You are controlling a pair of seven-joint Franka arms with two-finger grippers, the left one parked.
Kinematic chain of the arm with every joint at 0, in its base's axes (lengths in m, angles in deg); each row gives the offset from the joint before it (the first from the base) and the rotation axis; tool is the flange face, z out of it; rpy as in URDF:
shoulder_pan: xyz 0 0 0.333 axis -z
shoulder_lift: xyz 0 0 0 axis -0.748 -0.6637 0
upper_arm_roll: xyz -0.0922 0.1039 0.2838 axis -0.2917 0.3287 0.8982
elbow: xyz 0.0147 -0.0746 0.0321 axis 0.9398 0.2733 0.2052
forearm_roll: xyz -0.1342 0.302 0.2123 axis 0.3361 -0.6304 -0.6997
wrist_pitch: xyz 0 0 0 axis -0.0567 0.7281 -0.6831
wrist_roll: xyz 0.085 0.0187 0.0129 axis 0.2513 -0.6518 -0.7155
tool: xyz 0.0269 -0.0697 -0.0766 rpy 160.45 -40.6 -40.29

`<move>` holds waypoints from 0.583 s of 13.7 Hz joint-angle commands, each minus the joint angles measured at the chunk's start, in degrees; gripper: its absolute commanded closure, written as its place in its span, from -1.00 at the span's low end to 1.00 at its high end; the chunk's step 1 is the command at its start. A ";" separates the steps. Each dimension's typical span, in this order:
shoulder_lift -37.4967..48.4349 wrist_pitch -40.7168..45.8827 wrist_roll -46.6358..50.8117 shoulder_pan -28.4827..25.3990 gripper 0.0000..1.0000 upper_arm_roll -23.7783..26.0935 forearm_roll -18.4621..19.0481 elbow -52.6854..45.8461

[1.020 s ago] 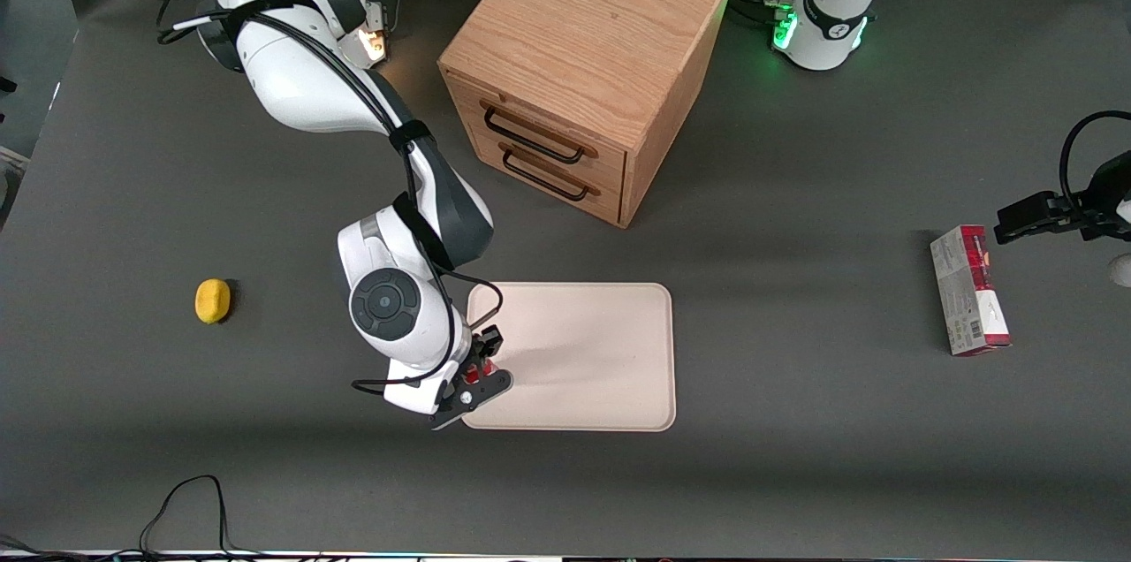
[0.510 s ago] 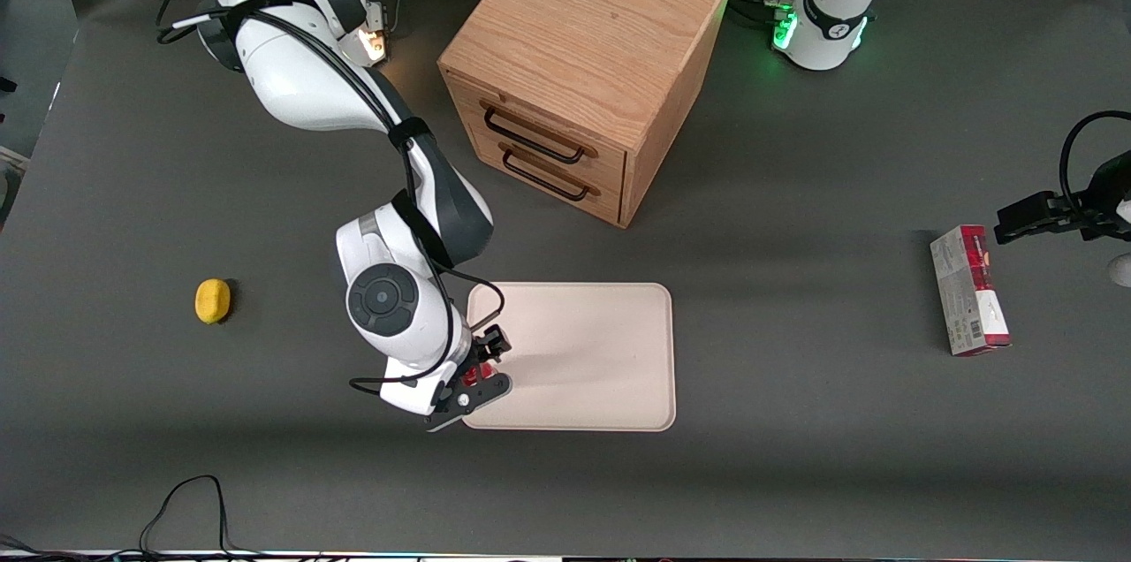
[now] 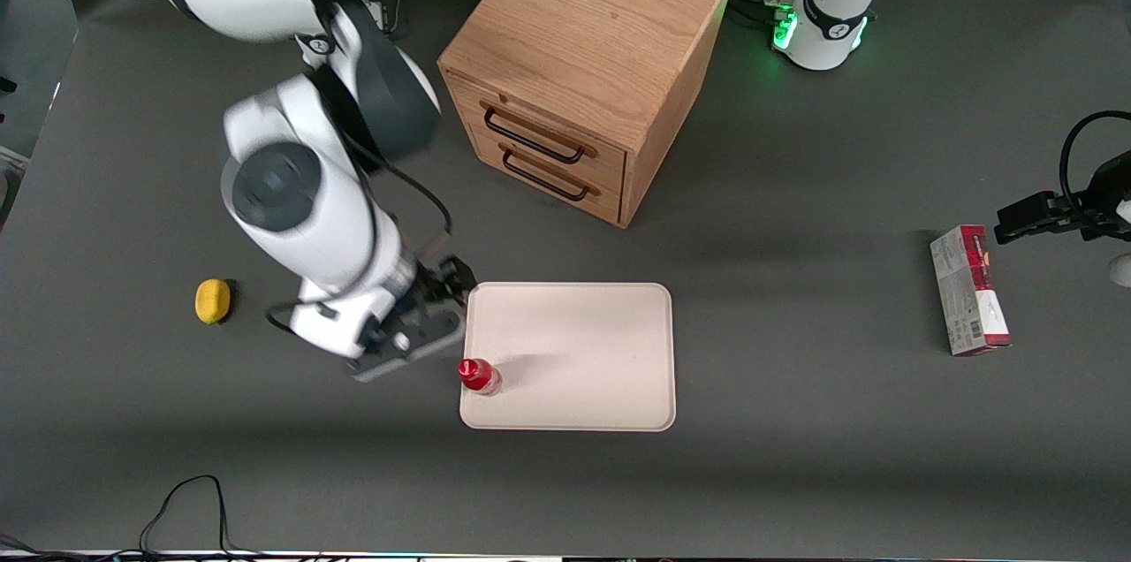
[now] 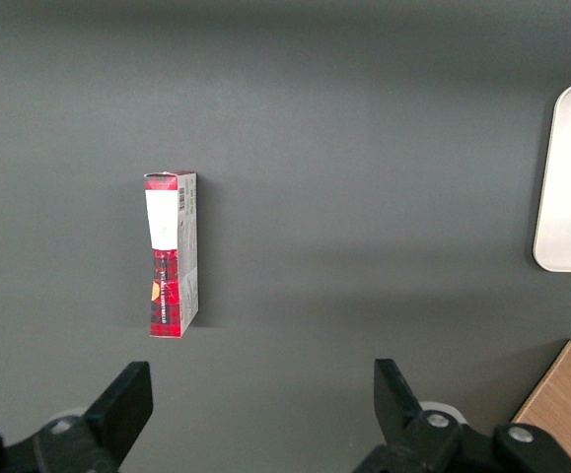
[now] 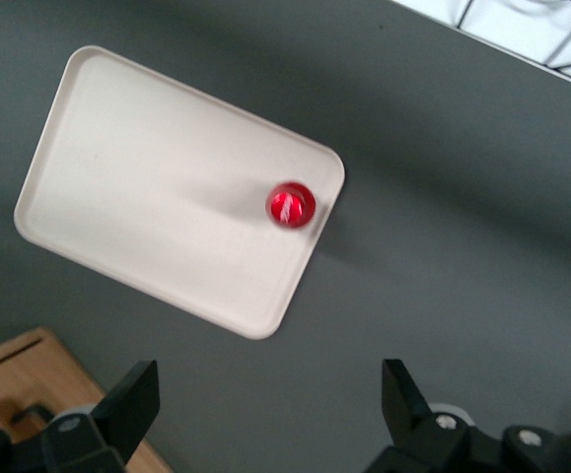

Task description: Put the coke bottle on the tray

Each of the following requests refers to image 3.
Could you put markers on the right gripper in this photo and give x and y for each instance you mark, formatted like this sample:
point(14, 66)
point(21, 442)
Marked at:
point(439, 281)

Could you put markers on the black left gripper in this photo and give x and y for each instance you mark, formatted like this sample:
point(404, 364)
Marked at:
point(1104, 193)

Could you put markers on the red coke bottle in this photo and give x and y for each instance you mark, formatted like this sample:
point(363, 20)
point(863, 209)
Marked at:
point(477, 375)

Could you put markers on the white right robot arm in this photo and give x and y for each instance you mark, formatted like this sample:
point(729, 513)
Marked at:
point(300, 235)

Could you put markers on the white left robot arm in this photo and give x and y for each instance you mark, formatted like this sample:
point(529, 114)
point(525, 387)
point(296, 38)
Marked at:
point(839, 14)

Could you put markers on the white rectangular tray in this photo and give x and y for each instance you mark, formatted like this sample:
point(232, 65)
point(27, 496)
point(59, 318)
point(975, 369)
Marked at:
point(574, 350)

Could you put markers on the red and white carton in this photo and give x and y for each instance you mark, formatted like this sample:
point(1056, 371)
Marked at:
point(970, 292)

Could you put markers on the wooden drawer front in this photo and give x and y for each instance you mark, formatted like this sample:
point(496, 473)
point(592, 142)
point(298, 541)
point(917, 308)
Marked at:
point(539, 191)
point(530, 116)

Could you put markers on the yellow lemon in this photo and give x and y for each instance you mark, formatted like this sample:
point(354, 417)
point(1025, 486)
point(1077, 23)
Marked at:
point(212, 300)

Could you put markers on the wooden drawer cabinet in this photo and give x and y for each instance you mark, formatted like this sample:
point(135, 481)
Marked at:
point(592, 14)

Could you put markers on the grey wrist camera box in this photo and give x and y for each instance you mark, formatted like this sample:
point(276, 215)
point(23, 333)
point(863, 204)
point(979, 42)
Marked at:
point(411, 348)

